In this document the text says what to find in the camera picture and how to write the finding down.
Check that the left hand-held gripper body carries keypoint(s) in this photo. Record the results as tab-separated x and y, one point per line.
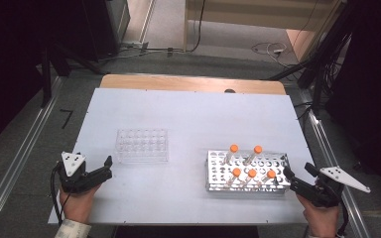
72	162

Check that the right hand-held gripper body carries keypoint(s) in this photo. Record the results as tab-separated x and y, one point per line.
340	178

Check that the clear acrylic tube rack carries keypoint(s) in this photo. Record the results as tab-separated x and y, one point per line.
142	145

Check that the perforated metal tube rack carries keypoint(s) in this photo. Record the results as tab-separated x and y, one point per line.
244	188

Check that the person's left hand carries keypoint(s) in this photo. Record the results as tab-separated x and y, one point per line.
77	206

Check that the person's right hand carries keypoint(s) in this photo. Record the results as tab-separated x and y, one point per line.
322	221

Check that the dark curtain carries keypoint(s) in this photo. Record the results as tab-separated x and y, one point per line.
10	66
373	99

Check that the wooden table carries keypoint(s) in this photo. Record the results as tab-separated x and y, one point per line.
185	84

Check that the grey power strip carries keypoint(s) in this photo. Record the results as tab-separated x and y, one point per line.
135	45

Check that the dark cabinet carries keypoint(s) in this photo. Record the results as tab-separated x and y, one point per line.
105	26

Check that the light wooden furniture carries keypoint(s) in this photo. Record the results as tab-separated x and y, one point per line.
254	13

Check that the aluminium floor rail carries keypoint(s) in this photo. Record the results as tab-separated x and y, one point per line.
334	155
16	162

